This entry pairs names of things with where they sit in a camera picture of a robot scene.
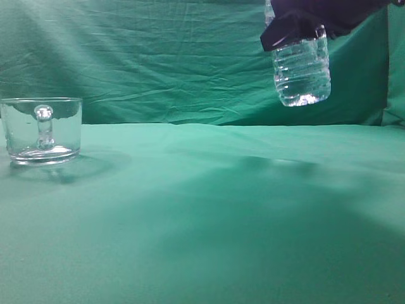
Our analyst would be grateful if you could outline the green tablecloth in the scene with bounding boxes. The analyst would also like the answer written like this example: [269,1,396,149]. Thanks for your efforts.
[1,124,404,303]

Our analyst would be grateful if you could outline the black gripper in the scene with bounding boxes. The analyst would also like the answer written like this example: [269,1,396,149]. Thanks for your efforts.
[260,0,401,51]

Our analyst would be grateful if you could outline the clear plastic water bottle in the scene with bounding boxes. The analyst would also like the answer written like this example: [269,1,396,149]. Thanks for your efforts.
[265,1,331,107]

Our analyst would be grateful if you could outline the clear glass mug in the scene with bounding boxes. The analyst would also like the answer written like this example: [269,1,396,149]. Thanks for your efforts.
[1,97,82,165]

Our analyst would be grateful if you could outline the green cloth backdrop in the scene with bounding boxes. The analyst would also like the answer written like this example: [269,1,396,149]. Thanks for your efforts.
[1,1,404,126]

